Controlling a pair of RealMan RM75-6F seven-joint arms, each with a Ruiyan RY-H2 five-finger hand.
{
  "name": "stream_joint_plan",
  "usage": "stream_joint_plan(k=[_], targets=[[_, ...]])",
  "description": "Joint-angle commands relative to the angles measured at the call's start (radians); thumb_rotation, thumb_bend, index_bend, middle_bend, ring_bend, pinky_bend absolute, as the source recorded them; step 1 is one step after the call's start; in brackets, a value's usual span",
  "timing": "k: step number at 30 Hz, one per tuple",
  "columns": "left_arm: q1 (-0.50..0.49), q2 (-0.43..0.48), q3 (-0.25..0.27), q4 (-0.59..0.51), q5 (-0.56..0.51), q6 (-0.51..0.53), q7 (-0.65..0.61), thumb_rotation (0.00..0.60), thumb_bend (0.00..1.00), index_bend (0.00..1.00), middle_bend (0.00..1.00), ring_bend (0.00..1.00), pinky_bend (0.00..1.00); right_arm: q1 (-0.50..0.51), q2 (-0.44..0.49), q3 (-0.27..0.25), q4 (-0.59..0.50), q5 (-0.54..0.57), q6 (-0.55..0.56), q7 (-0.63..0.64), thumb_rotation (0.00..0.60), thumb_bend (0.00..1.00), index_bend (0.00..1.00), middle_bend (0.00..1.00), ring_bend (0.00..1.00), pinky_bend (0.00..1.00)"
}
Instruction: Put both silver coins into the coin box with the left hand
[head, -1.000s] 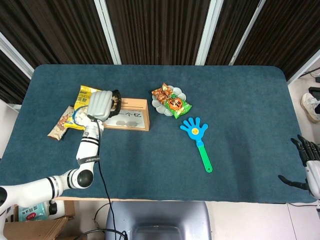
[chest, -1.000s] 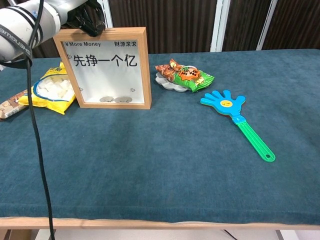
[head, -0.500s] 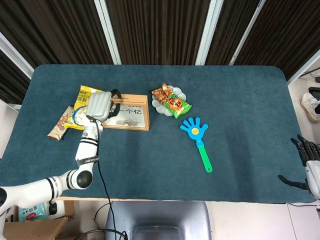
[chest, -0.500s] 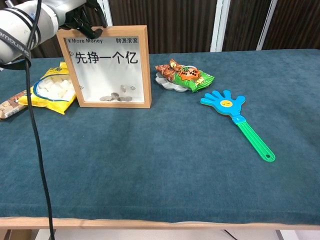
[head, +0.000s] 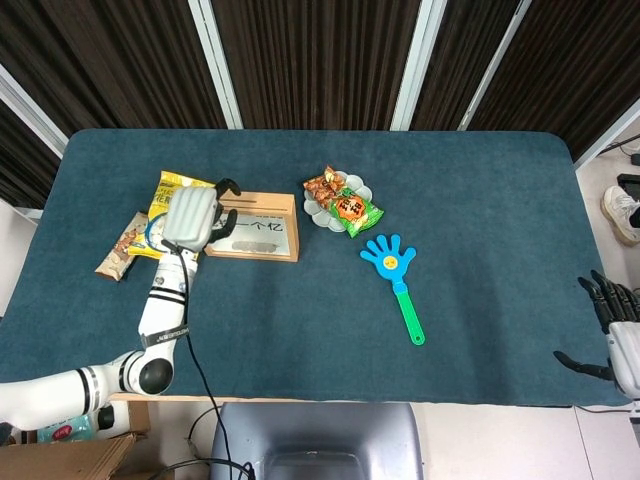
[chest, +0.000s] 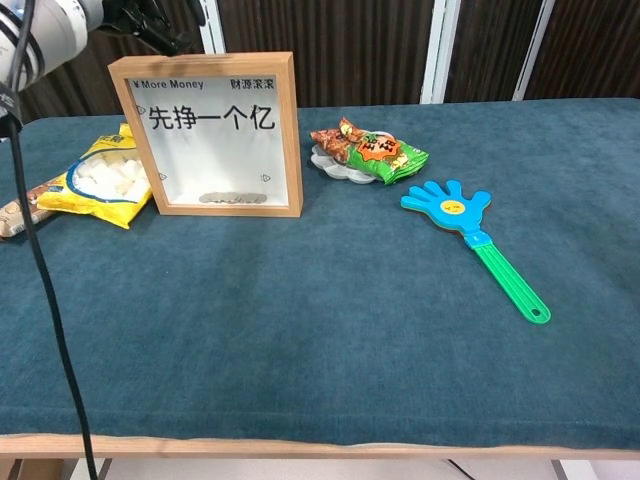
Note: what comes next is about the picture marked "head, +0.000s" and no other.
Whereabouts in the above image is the green snack packet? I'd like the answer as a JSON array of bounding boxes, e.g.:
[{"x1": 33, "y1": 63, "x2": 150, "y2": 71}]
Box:
[{"x1": 324, "y1": 185, "x2": 386, "y2": 239}]

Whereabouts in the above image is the yellow marshmallow bag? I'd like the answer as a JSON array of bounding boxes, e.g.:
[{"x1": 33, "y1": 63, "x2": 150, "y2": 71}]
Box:
[{"x1": 127, "y1": 170, "x2": 217, "y2": 264}]

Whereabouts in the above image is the white partition post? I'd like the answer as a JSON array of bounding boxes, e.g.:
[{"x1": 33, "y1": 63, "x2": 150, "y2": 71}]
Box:
[
  {"x1": 458, "y1": 0, "x2": 532, "y2": 132},
  {"x1": 573, "y1": 97, "x2": 640, "y2": 169},
  {"x1": 188, "y1": 0, "x2": 245, "y2": 130},
  {"x1": 389, "y1": 0, "x2": 448, "y2": 132},
  {"x1": 0, "y1": 63, "x2": 70, "y2": 160}
]

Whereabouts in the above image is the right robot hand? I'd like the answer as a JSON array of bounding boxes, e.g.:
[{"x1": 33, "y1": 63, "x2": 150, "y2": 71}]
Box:
[{"x1": 553, "y1": 269, "x2": 640, "y2": 401}]

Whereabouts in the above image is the blue hand clapper toy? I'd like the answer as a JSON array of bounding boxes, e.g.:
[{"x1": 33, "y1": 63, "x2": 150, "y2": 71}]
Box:
[{"x1": 359, "y1": 233, "x2": 427, "y2": 347}]

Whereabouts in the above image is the wooden coin box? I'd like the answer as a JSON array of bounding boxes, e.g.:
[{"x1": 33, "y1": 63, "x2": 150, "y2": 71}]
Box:
[{"x1": 202, "y1": 188, "x2": 301, "y2": 263}]

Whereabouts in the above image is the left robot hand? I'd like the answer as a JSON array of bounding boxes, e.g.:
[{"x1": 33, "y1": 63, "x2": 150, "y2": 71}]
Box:
[{"x1": 160, "y1": 177, "x2": 243, "y2": 253}]

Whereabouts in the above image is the orange-brown snack packet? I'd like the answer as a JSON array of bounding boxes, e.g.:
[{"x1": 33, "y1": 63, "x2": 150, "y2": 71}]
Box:
[{"x1": 302, "y1": 165, "x2": 351, "y2": 211}]

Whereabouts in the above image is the dark teal tablecloth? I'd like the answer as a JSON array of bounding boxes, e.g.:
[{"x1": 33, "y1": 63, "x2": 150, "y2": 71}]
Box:
[{"x1": 0, "y1": 128, "x2": 632, "y2": 409}]

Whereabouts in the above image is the white sneaker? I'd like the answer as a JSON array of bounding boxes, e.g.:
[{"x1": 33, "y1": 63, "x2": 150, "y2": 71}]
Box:
[{"x1": 599, "y1": 186, "x2": 640, "y2": 247}]

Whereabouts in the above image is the brown snack bar packet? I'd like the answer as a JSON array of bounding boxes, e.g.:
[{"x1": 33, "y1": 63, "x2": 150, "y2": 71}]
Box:
[{"x1": 94, "y1": 211, "x2": 151, "y2": 283}]

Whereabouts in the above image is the cardboard box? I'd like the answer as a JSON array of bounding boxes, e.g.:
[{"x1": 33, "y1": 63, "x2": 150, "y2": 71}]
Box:
[{"x1": 0, "y1": 402, "x2": 166, "y2": 480}]

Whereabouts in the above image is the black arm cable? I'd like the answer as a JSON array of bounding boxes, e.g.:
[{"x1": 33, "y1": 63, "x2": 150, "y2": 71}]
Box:
[{"x1": 162, "y1": 238, "x2": 256, "y2": 480}]

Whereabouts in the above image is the teal paper packet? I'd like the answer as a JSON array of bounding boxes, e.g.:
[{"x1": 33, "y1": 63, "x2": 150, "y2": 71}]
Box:
[{"x1": 37, "y1": 414, "x2": 101, "y2": 445}]

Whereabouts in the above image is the grey flower-shaped plate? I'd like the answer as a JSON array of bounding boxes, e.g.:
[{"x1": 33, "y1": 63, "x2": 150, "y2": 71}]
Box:
[{"x1": 303, "y1": 171, "x2": 375, "y2": 234}]

